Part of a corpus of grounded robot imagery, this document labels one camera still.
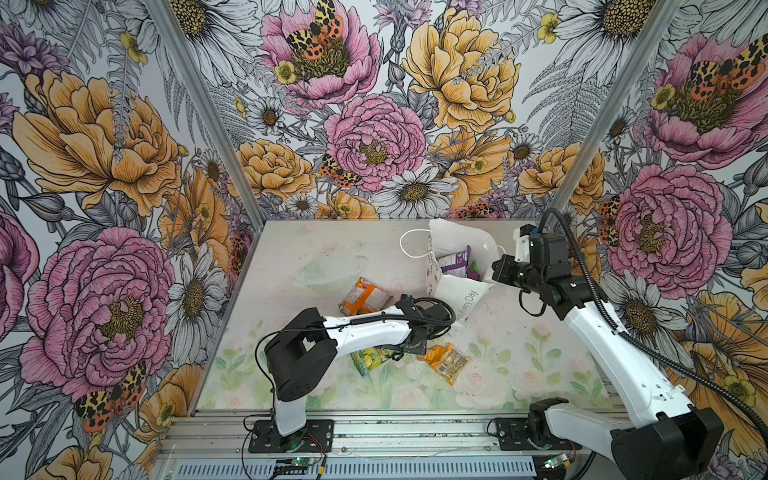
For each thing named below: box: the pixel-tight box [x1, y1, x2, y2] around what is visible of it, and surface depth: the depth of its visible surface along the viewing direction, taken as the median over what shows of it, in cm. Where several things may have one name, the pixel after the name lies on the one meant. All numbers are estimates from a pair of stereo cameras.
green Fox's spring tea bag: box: [350, 348, 394, 377], surface depth 87 cm
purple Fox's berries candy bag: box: [437, 245, 479, 281], surface depth 93 cm
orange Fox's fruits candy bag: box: [338, 277, 393, 316], surface depth 99 cm
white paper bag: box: [427, 219, 499, 323], surface depth 83 cm
